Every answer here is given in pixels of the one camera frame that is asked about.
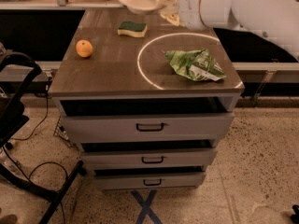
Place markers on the blue tape cross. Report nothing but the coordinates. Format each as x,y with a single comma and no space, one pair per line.
146,210

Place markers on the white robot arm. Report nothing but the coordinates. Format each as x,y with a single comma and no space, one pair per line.
276,21

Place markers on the top grey drawer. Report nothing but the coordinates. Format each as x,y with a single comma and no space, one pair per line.
204,126

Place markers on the green yellow sponge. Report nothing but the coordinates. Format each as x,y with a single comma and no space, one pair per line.
132,29

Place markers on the bottom grey drawer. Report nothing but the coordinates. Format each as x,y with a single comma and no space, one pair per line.
155,181

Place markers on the grey drawer cabinet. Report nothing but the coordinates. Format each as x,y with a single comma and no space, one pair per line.
130,76

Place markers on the green chip bag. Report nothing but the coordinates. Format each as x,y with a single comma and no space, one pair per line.
196,65

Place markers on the middle grey drawer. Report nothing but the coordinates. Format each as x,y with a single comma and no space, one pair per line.
149,158

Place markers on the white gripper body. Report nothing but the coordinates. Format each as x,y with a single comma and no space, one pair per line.
188,4

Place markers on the grey drawer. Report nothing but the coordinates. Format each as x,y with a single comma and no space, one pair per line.
155,181
149,158
204,126

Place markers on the orange fruit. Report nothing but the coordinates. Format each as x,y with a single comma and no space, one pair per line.
84,48

